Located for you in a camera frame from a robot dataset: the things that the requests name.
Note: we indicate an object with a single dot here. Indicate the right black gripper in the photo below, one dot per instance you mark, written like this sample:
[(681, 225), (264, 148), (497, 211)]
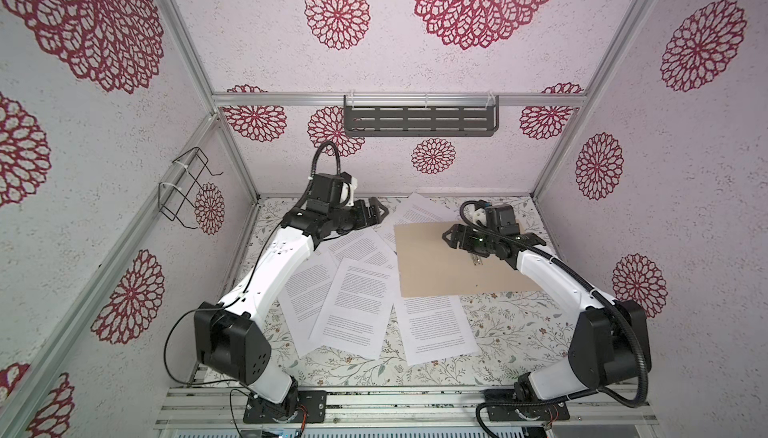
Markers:
[(457, 230)]

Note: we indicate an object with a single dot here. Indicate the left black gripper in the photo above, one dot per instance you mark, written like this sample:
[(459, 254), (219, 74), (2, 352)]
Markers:
[(359, 207)]

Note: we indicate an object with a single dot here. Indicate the printed paper sheet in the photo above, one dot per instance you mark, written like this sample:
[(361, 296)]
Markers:
[(415, 209), (357, 309), (364, 246), (433, 329), (303, 297)]

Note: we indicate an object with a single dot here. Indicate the brown cardboard folder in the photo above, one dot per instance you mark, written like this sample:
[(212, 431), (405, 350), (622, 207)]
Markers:
[(429, 268)]

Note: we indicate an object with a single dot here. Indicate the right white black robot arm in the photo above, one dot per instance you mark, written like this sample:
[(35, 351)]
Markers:
[(609, 352)]

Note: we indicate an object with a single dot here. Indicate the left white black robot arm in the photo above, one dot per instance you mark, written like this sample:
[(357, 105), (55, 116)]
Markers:
[(228, 335)]

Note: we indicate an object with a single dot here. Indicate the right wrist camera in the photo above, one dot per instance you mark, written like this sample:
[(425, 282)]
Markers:
[(499, 219)]

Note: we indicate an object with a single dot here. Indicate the dark grey wall shelf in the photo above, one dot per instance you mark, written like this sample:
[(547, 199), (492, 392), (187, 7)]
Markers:
[(452, 118)]

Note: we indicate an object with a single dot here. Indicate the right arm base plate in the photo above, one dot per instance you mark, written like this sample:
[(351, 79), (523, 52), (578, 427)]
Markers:
[(504, 405)]

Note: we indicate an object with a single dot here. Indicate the black wire wall rack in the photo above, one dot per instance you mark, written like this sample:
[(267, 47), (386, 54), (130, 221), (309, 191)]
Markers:
[(173, 196)]

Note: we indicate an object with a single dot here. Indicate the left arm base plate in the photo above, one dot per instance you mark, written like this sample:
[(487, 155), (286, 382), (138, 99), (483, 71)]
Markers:
[(302, 406)]

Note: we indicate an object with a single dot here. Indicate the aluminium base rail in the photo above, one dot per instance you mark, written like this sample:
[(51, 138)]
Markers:
[(387, 407)]

